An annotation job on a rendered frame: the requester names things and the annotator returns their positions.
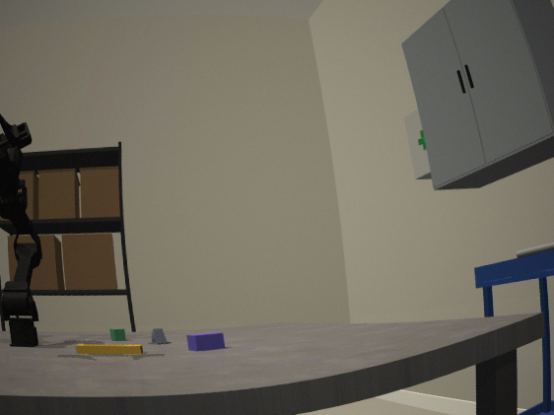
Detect purple rectangular block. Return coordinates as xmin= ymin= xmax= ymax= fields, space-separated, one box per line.
xmin=186 ymin=332 xmax=225 ymax=352

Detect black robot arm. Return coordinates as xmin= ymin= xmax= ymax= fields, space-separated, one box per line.
xmin=0 ymin=147 xmax=42 ymax=347

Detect small green block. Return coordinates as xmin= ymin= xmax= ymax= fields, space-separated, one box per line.
xmin=110 ymin=328 xmax=126 ymax=341

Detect yellow bar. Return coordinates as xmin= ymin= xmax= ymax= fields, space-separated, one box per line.
xmin=76 ymin=344 xmax=143 ymax=355

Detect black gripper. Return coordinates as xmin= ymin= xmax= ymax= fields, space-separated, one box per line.
xmin=0 ymin=113 xmax=32 ymax=182

